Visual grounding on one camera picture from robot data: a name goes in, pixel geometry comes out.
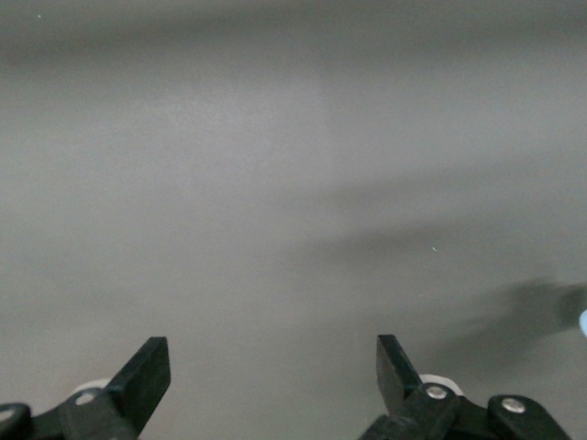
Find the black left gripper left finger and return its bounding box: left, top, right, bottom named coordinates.
left=0, top=336, right=172, bottom=440

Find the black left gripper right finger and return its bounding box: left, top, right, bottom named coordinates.
left=360, top=334, right=572, bottom=440

